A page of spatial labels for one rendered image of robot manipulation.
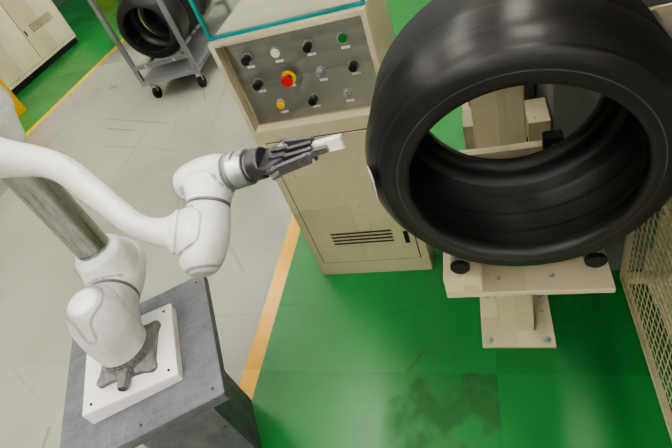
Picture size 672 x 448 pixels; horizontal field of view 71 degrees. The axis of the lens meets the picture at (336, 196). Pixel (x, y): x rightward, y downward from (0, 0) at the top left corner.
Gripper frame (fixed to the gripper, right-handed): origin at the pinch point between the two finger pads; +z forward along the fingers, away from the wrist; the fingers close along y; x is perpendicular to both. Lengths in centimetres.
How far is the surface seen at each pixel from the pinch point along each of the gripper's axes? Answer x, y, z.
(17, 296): 86, 56, -275
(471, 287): 43.5, -9.3, 19.1
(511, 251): 29.6, -11.7, 30.7
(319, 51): 6, 65, -19
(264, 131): 26, 61, -52
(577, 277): 49, -6, 42
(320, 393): 116, 0, -60
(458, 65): -14.8, -11.0, 31.5
